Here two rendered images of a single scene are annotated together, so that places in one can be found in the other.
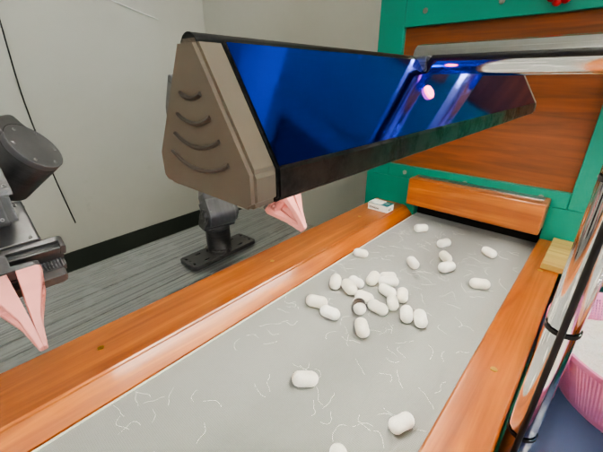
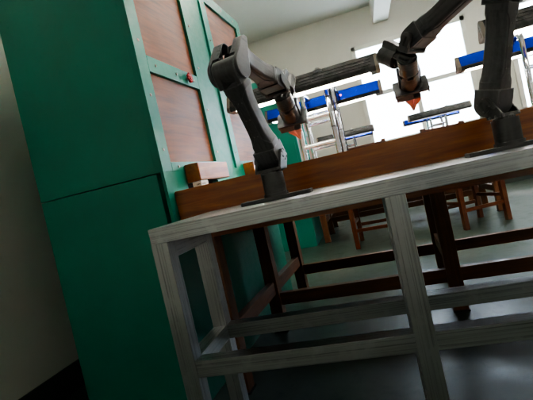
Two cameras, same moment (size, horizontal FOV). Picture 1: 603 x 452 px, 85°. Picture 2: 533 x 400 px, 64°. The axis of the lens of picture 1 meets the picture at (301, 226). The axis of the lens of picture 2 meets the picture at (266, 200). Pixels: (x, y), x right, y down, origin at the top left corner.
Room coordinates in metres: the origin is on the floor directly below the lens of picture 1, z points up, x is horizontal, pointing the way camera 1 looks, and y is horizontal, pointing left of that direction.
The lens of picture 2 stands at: (1.31, 1.28, 0.71)
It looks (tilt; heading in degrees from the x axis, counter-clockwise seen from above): 2 degrees down; 245
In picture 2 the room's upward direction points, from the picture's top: 13 degrees counter-clockwise
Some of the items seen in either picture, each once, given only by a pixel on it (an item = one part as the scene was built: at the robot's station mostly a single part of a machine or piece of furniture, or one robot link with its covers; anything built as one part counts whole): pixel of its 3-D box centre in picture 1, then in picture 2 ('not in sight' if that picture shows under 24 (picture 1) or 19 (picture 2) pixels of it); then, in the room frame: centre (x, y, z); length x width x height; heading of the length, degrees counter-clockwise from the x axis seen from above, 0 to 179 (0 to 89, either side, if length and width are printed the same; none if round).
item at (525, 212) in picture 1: (470, 200); (208, 171); (0.76, -0.41, 0.83); 0.30 x 0.06 x 0.07; 48
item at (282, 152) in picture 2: (218, 216); (270, 162); (0.78, 0.21, 0.77); 0.09 x 0.06 x 0.06; 126
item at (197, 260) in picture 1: (218, 239); (274, 185); (0.79, 0.22, 0.71); 0.20 x 0.07 x 0.08; 141
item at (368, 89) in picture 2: not in sight; (321, 102); (0.01, -0.57, 1.08); 0.62 x 0.08 x 0.07; 138
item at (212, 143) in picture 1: (445, 97); (299, 84); (0.39, -0.16, 1.08); 0.62 x 0.08 x 0.07; 138
